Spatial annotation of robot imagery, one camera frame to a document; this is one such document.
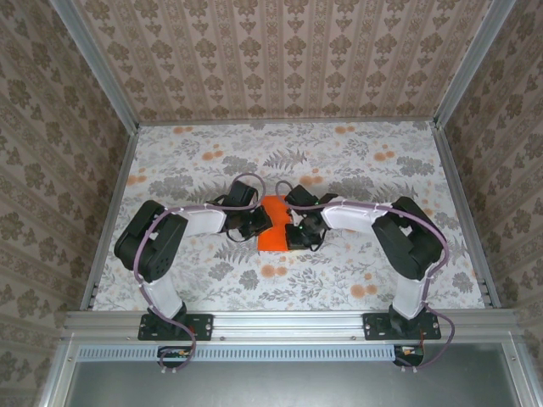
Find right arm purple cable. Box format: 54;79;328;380
275;181;456;374

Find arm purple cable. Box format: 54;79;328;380
275;181;456;374
133;172;266;375

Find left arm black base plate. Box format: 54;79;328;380
137;312;213;342

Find aluminium mounting rail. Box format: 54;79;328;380
63;309;523;343

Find grey metal sheet panel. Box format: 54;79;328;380
63;343;517;407

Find floral patterned table cover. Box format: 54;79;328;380
91;120;489;313

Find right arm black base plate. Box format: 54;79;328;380
363;311;442;342

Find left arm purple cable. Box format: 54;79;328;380
133;172;266;375

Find aluminium side rail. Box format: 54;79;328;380
432;122;501;309
80;126;141;310

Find aluminium frame post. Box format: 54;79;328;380
434;0;517;128
50;0;141;131

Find orange square paper sheet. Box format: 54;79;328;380
256;195;294;254

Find grey slotted cable duct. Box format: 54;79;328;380
78;343;425;362

